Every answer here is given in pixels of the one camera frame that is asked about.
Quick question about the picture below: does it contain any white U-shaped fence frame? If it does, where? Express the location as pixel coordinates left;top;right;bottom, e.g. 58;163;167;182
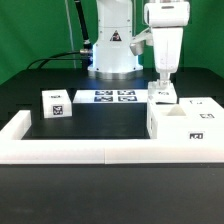
0;110;224;164

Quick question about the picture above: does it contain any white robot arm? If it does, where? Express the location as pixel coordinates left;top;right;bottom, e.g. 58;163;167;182
88;0;190;88

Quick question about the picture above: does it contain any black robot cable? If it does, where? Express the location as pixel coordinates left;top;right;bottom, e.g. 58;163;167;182
26;51;92;70

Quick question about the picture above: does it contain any white cabinet door panel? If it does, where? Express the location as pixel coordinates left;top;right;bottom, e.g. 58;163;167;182
148;80;177;104

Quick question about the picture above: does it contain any white base tag plate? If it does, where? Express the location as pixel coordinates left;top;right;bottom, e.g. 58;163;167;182
73;89;147;104

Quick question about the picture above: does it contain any black ribbed cable hose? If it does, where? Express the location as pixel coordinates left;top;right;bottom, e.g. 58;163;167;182
73;0;93;51

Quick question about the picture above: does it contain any white cabinet body box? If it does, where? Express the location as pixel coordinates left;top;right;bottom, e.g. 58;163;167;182
147;97;224;141

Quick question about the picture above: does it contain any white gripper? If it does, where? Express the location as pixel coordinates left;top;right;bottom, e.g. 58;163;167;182
157;72;170;88

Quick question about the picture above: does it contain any white cabinet top block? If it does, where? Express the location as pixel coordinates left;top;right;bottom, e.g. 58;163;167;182
42;90;72;118

